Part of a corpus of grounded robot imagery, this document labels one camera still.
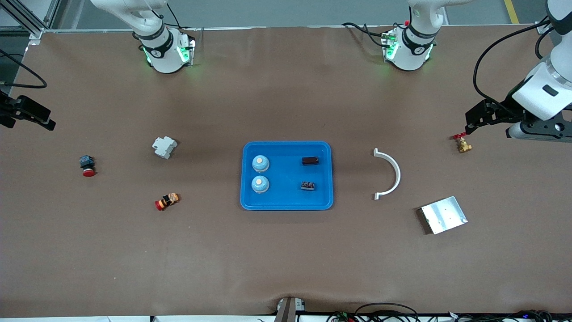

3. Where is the blue plastic tray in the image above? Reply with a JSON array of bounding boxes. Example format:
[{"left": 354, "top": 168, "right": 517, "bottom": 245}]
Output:
[{"left": 240, "top": 141, "right": 334, "bottom": 211}]

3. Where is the red push button black body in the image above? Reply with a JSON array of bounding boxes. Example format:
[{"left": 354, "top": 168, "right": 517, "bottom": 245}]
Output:
[{"left": 80, "top": 155, "right": 97, "bottom": 178}]

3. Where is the silver metal plate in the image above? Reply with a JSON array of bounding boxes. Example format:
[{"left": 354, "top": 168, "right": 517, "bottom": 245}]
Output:
[{"left": 420, "top": 196, "right": 468, "bottom": 235}]

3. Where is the white circuit breaker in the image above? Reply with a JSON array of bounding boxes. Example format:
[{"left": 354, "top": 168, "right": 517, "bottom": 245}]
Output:
[{"left": 151, "top": 136, "right": 178, "bottom": 160}]

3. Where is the red and orange emergency button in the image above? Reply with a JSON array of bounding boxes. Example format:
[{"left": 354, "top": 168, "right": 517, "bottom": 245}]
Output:
[{"left": 155, "top": 192, "right": 180, "bottom": 211}]

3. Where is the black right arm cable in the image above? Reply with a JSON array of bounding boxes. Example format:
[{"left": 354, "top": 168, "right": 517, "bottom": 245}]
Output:
[{"left": 0, "top": 48, "right": 48, "bottom": 89}]

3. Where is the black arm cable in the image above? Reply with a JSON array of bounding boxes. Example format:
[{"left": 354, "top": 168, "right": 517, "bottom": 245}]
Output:
[
  {"left": 473, "top": 18, "right": 551, "bottom": 114},
  {"left": 0, "top": 48, "right": 48, "bottom": 89}
]

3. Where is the brass valve with red handle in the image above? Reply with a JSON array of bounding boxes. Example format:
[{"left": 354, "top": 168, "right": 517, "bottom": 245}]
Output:
[{"left": 453, "top": 133, "right": 473, "bottom": 154}]

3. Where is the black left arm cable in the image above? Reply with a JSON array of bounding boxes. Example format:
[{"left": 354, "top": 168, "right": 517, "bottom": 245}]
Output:
[{"left": 473, "top": 18, "right": 551, "bottom": 114}]

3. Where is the white semicircular pipe bracket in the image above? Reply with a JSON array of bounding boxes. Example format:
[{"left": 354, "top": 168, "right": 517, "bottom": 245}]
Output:
[{"left": 373, "top": 148, "right": 401, "bottom": 201}]

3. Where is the black cable bundle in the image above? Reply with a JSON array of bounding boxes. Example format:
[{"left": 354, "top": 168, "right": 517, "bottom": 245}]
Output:
[{"left": 447, "top": 310, "right": 572, "bottom": 322}]

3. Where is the black cable loop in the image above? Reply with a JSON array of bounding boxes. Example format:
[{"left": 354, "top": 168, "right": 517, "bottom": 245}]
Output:
[{"left": 328, "top": 303, "right": 421, "bottom": 322}]

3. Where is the grey metal table bracket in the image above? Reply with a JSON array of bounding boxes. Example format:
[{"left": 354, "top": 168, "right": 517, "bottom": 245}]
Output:
[{"left": 275, "top": 297, "right": 307, "bottom": 322}]

